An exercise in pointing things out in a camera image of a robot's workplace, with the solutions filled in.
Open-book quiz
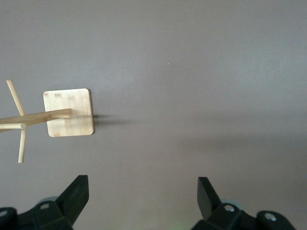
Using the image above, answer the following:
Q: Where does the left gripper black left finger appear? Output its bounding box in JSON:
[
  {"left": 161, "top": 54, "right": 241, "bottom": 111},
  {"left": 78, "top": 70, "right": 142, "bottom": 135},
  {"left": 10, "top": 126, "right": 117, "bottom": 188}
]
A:
[{"left": 0, "top": 174, "right": 90, "bottom": 230}]

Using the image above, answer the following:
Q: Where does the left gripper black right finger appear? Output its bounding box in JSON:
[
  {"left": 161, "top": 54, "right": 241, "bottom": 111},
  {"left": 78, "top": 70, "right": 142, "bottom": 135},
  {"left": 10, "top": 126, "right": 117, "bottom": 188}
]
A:
[{"left": 191, "top": 176, "right": 297, "bottom": 230}]

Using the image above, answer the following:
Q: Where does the wooden mug tree stand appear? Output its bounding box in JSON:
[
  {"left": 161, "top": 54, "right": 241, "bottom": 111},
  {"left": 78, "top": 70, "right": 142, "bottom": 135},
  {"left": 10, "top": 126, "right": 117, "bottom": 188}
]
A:
[{"left": 0, "top": 80, "right": 95, "bottom": 163}]

